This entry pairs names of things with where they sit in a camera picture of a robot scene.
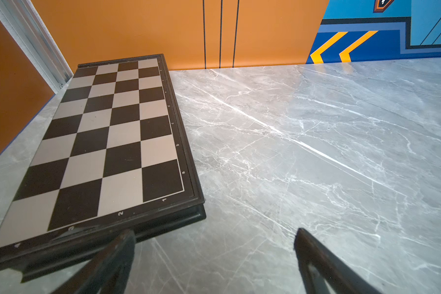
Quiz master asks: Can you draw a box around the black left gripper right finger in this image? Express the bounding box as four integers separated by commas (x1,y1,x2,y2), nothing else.
294,228,379,294

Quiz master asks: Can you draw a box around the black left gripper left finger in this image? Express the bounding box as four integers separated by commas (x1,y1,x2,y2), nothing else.
53,230,135,294

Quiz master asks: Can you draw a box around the black and silver chessboard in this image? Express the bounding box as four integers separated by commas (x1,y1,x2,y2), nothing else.
0,54,207,282

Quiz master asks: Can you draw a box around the silver aluminium corner post left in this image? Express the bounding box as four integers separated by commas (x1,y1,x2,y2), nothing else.
0,0,74,93

